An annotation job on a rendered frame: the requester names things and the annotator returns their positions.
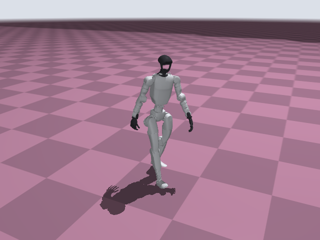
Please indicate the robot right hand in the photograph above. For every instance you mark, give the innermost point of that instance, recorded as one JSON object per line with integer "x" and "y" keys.
{"x": 134, "y": 123}

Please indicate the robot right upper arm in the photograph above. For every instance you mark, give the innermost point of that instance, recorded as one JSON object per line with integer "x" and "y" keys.
{"x": 147, "y": 82}

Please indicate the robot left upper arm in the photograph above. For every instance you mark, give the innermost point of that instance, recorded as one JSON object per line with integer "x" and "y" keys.
{"x": 178, "y": 88}

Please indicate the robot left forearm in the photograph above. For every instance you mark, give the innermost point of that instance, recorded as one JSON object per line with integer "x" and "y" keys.
{"x": 185, "y": 107}

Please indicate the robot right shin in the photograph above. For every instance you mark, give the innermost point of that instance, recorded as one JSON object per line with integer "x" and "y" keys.
{"x": 156, "y": 162}

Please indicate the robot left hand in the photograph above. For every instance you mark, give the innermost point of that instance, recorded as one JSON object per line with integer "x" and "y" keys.
{"x": 189, "y": 117}

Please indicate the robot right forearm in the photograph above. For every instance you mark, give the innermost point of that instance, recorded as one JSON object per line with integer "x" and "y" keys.
{"x": 137, "y": 107}

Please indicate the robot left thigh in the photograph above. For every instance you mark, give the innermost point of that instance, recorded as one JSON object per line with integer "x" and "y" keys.
{"x": 166, "y": 129}

